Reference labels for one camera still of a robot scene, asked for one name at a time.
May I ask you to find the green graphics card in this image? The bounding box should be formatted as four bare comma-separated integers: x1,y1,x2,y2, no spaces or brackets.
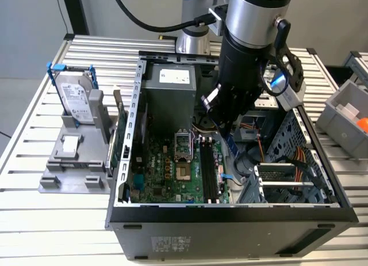
105,90,129,179

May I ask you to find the black frame post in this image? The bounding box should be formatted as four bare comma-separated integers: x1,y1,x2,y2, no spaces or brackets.
60,0,90,36

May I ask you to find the green motherboard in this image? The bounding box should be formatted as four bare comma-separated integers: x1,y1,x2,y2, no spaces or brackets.
128,133,231,205

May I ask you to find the black PC case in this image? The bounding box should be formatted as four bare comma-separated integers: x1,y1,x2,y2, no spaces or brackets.
105,50,359,261

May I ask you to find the black RAM slot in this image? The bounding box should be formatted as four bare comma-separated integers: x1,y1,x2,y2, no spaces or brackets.
200,136,213,204

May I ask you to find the grey disk bay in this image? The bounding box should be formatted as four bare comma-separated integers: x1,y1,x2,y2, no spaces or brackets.
238,159,328,205

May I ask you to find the orange wire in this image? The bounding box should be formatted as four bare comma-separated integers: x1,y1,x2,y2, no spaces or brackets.
240,120,265,163

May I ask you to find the black camera bracket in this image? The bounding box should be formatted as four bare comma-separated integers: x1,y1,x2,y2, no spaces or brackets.
270,18,305,93

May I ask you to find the silver CPU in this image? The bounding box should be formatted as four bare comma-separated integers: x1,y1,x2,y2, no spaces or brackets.
62,136,79,154

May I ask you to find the grey metal side table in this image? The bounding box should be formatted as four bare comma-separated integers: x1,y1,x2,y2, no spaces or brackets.
342,50,368,85

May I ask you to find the red yellow wire bundle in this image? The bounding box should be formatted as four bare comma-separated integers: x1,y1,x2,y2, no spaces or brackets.
287,146,307,183

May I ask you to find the yellow black plug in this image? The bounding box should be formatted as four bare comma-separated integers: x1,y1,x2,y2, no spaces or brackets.
157,34,177,44

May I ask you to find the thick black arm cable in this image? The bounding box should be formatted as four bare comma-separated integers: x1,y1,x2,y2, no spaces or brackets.
110,0,215,32

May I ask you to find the metal socket cover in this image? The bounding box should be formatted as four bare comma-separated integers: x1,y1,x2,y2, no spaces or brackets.
174,130,193,161

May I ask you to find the black RAM stick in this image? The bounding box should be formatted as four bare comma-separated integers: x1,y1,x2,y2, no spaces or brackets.
225,132,240,159

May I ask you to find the black looped cable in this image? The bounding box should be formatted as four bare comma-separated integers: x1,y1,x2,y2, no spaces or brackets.
234,150,256,180

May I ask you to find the round black speaker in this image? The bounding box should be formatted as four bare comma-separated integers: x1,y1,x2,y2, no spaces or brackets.
198,113,215,131

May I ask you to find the grey plastic bin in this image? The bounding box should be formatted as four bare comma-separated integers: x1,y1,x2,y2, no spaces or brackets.
315,79,368,161

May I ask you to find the CPU socket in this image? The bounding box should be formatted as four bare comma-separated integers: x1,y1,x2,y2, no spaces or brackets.
175,161,193,182

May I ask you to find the grey power supply unit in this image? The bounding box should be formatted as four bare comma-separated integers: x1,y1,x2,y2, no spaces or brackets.
140,63,198,134

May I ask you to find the white box in bin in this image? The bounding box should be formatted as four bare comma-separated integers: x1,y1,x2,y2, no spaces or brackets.
335,102,360,119

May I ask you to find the locking lever wire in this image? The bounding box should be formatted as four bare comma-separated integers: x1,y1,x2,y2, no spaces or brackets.
190,132,199,161

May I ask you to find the grey parts rack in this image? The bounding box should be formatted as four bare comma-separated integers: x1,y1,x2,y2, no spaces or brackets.
38,90,120,195

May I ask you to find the orange ball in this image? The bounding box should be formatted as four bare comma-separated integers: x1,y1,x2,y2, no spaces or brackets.
355,117,368,133

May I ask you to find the hard disk in blue carrier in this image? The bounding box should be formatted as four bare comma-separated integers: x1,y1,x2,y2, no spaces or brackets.
45,63,100,128

